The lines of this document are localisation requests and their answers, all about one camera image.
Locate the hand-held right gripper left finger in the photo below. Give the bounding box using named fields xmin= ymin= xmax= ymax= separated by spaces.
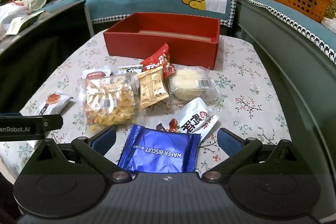
xmin=26 ymin=126 xmax=131 ymax=184

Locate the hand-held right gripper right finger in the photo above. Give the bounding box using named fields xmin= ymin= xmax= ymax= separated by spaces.
xmin=202 ymin=128 xmax=313 ymax=183

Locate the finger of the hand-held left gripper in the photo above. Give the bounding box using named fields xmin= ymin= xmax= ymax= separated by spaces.
xmin=43 ymin=114 xmax=64 ymax=133

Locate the small white orange snack packet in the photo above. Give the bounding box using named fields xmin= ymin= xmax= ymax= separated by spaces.
xmin=34 ymin=91 xmax=72 ymax=117

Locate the clear bag of yellow snacks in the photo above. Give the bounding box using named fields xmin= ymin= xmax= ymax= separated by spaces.
xmin=78 ymin=74 xmax=140 ymax=133

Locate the white snack packet red print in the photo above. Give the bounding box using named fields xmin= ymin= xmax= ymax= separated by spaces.
xmin=157 ymin=97 xmax=220 ymax=141

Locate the blue wafer biscuit packet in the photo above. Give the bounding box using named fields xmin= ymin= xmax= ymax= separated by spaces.
xmin=118 ymin=124 xmax=201 ymax=174

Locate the vacuum pack of sausages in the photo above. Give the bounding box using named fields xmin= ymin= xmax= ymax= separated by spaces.
xmin=82 ymin=65 xmax=112 ymax=80

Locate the clear white pastry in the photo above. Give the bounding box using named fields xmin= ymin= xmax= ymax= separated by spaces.
xmin=168 ymin=68 xmax=222 ymax=102

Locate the beige snack packet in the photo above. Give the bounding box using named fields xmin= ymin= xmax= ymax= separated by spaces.
xmin=137 ymin=67 xmax=169 ymax=110

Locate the white green wafer packet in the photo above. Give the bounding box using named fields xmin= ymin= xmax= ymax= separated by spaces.
xmin=116 ymin=64 xmax=143 ymax=75

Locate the red gummy candy packet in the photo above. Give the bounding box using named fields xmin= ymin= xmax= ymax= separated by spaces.
xmin=140 ymin=43 xmax=176 ymax=80

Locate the red cardboard box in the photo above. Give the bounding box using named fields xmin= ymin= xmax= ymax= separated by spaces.
xmin=103 ymin=12 xmax=220 ymax=70

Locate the floral tablecloth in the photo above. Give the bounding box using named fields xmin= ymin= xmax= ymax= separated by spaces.
xmin=0 ymin=30 xmax=293 ymax=182

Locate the white green plastic bag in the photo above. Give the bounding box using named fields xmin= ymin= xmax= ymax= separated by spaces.
xmin=5 ymin=10 xmax=46 ymax=35

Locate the white patterned cloth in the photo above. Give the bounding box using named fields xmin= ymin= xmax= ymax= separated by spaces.
xmin=0 ymin=0 xmax=30 ymax=30

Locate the teal houndstooth trim sofa cover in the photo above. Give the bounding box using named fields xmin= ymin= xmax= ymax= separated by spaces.
xmin=226 ymin=0 xmax=336 ymax=64

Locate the yellow mesh basket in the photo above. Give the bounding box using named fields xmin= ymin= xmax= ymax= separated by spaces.
xmin=321 ymin=0 xmax=336 ymax=19

